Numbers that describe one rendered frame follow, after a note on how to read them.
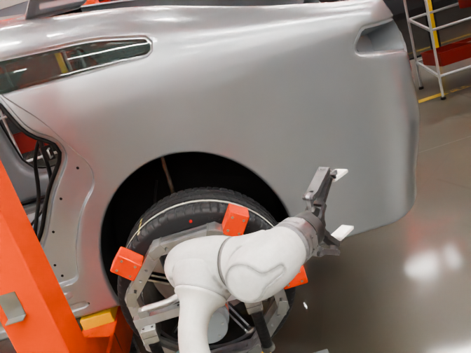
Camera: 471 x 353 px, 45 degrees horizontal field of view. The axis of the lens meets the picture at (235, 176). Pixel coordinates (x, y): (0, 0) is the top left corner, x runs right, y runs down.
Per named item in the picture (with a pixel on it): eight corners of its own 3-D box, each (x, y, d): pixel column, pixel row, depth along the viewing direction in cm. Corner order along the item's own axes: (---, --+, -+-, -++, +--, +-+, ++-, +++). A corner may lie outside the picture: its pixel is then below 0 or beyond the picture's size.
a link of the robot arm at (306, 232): (303, 227, 104) (318, 216, 109) (262, 223, 110) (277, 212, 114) (309, 272, 107) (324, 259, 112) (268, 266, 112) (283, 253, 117)
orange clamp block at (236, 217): (240, 230, 201) (247, 207, 198) (241, 240, 193) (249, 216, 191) (221, 225, 199) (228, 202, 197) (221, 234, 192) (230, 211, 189)
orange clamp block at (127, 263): (144, 255, 202) (120, 245, 200) (141, 266, 194) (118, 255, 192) (135, 271, 203) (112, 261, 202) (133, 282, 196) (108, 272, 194)
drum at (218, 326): (231, 304, 209) (220, 272, 204) (235, 339, 189) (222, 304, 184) (195, 315, 210) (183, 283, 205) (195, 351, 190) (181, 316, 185)
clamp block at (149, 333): (162, 325, 188) (156, 312, 186) (160, 341, 179) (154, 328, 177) (147, 329, 188) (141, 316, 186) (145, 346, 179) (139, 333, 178)
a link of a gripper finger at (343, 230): (340, 237, 125) (340, 241, 125) (353, 225, 130) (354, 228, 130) (328, 236, 126) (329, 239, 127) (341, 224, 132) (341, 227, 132)
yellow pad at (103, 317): (118, 304, 256) (115, 295, 254) (114, 321, 243) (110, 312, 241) (89, 312, 256) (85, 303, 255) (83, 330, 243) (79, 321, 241)
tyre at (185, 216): (233, 354, 247) (319, 234, 230) (236, 391, 224) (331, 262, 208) (95, 287, 232) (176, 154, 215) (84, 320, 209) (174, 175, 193)
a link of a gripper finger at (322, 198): (306, 221, 119) (303, 218, 118) (320, 175, 123) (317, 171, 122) (323, 223, 116) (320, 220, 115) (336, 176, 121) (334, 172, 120)
